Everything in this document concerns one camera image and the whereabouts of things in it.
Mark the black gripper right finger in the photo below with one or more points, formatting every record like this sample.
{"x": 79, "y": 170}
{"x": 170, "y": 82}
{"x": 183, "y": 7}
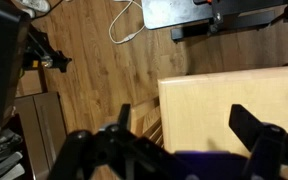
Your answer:
{"x": 244, "y": 125}

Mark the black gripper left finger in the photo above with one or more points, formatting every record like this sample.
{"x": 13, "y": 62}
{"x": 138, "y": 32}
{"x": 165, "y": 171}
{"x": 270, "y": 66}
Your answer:
{"x": 124, "y": 116}

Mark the brown cardboard box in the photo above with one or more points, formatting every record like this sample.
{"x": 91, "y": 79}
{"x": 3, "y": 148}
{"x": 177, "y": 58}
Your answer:
{"x": 44, "y": 130}

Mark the black tripod stand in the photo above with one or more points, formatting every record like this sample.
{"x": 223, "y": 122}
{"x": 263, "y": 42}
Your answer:
{"x": 39, "y": 53}

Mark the striped grey cloth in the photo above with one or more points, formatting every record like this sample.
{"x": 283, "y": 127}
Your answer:
{"x": 10, "y": 166}

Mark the white sneaker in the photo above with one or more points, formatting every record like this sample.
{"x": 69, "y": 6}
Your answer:
{"x": 33, "y": 6}

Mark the grey metal base plate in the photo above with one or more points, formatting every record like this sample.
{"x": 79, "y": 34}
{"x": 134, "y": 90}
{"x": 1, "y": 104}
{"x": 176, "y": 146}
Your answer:
{"x": 166, "y": 13}

